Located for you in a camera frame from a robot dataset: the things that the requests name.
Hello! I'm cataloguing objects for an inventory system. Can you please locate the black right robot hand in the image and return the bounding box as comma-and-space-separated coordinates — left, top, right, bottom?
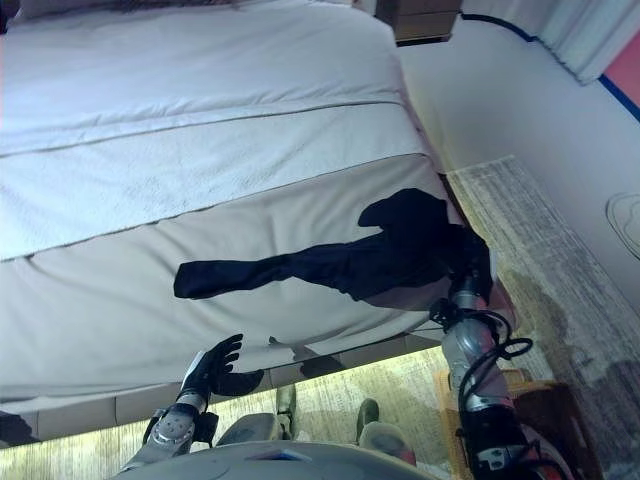
452, 237, 497, 291

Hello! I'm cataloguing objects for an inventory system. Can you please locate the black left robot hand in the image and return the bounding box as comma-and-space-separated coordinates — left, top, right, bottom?
180, 333, 265, 401

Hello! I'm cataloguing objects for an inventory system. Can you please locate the black garment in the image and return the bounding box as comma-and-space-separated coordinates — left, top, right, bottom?
173, 188, 494, 304

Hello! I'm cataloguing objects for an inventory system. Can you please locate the brown woven laundry basket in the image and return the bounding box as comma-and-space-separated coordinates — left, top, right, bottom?
432, 367, 606, 480

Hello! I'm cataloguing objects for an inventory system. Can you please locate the white textured bed runner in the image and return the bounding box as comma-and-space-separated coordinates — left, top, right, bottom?
0, 99, 431, 264

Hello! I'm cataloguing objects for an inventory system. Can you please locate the silver left robot leg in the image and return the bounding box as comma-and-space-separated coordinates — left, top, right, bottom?
214, 382, 299, 449

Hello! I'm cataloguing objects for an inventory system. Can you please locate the silver robot leg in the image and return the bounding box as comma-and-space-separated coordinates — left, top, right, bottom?
354, 398, 419, 466
214, 382, 299, 449

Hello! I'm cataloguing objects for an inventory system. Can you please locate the grey robot torso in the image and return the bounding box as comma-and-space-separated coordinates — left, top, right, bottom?
119, 439, 441, 480

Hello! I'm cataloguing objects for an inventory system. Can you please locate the white oval floor mat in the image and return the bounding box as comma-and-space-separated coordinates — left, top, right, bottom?
606, 192, 640, 246

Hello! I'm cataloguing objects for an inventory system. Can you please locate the silver right robot leg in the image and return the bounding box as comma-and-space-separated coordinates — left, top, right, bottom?
354, 398, 419, 466

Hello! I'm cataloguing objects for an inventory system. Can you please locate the dark baseboard strip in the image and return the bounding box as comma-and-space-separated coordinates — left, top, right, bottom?
459, 12, 640, 124

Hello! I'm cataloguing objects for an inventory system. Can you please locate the brown two-drawer nightstand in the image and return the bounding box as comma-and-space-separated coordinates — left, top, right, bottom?
374, 0, 461, 47

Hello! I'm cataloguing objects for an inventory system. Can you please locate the white pleated curtain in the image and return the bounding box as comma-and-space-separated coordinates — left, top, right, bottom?
459, 0, 640, 87

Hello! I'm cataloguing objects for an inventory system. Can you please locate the white duvet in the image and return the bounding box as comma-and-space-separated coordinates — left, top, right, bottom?
0, 4, 406, 156

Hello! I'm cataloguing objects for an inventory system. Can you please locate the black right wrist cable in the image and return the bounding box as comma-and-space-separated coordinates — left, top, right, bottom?
429, 297, 534, 480

